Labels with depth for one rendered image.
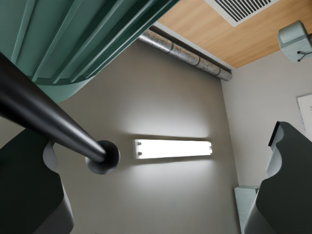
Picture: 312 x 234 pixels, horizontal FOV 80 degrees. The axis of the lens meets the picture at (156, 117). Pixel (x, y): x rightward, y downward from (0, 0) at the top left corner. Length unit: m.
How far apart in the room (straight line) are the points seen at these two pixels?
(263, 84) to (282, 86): 0.25
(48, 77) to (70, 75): 0.02
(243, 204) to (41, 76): 3.05
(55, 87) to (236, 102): 3.28
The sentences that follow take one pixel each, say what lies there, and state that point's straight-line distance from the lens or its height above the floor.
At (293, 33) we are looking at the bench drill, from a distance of 2.24.
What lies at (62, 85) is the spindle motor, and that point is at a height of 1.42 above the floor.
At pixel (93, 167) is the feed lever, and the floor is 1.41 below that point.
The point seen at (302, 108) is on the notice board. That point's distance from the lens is 3.10.
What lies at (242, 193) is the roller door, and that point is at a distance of 3.10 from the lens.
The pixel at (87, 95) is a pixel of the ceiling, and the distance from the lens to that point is 1.69.
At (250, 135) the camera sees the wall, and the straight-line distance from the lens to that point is 3.26.
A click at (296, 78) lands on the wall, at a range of 3.22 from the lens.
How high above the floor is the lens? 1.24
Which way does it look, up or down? 45 degrees up
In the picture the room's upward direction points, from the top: 109 degrees counter-clockwise
